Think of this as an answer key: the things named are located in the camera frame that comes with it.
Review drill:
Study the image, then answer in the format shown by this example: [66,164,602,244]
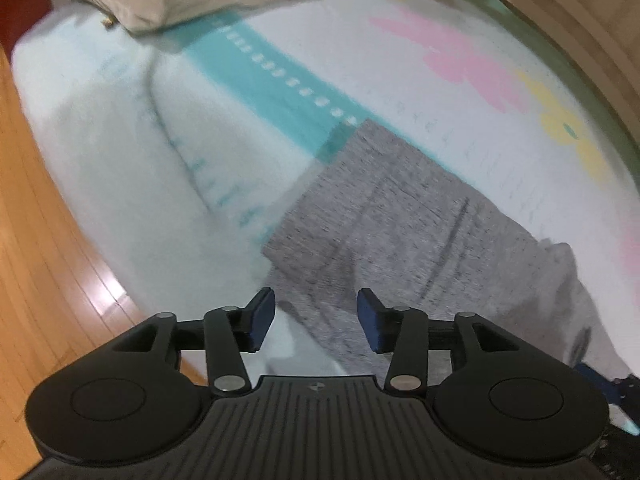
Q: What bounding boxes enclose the mint green mattress cover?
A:
[475,0,640,171]

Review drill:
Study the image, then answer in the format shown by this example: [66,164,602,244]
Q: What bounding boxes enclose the floral bed sheet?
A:
[10,0,640,378]

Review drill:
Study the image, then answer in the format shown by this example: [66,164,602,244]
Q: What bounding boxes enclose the wooden headboard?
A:
[465,0,640,131]

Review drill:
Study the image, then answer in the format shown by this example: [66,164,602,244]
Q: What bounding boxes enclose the dark red furniture panel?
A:
[0,0,53,56]

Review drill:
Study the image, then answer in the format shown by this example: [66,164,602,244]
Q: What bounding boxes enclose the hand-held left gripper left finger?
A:
[114,287,277,397]

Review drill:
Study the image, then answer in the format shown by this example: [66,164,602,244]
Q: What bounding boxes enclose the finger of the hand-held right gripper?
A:
[574,362,640,407]

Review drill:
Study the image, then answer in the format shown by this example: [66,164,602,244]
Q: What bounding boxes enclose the gray pants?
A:
[261,119,631,381]

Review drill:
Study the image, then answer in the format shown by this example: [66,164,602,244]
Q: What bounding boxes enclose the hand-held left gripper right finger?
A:
[356,287,521,395]

